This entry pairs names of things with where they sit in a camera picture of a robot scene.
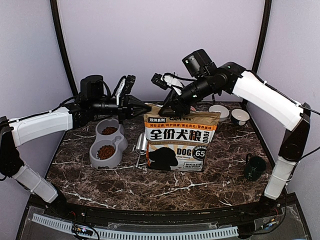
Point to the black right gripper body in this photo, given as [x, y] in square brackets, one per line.
[184, 106]

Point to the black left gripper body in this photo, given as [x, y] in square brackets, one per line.
[123, 109]

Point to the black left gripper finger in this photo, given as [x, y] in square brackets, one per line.
[135, 112]
[135, 103]

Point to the silver metal scoop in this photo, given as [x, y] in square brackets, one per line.
[141, 146]

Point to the brown pet food bag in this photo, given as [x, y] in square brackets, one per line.
[178, 143]

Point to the translucent double pet bowl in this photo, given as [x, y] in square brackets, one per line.
[116, 140]

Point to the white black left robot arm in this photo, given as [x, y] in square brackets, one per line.
[94, 99]

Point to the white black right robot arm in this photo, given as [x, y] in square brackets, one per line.
[234, 79]

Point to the brown pet food kibble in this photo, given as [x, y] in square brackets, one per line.
[106, 151]

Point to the white ceramic bowl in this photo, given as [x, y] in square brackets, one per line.
[224, 112]

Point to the dark rimmed white bowl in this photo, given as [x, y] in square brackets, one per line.
[239, 117]

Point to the dark green mug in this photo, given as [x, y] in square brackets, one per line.
[254, 168]

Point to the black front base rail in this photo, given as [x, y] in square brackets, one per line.
[97, 216]

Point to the white cable duct strip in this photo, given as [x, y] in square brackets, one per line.
[133, 232]

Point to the black corner frame post right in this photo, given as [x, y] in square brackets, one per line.
[262, 35]

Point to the black corner frame post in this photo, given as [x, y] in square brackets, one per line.
[262, 35]
[62, 46]

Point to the black corner frame post left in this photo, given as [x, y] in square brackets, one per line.
[62, 46]

